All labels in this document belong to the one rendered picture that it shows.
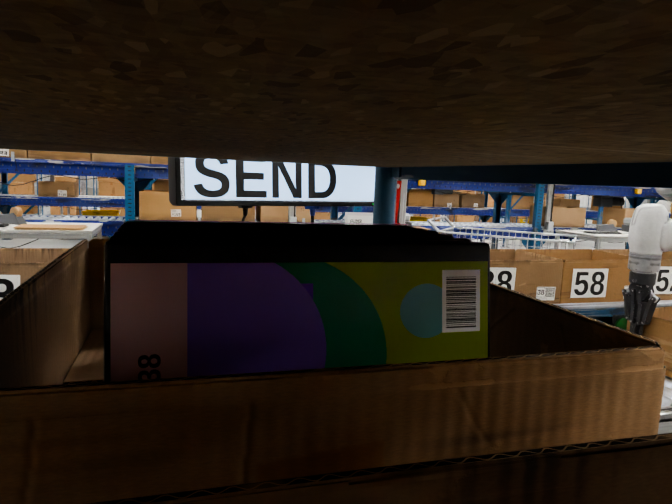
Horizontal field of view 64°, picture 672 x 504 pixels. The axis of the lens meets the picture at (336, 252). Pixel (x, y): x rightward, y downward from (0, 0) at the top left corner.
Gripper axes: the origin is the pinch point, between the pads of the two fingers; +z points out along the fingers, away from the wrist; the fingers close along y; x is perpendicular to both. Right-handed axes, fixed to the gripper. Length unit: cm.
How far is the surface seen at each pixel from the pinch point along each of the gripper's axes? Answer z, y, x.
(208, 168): -46, 32, -136
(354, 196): -42, 20, -104
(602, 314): -0.3, -22.9, 8.1
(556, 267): -16.8, -28.9, -8.9
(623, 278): -12.3, -28.9, 21.9
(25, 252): -18, -58, -186
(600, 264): -17.7, -28.8, 10.4
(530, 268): -16.5, -28.8, -20.0
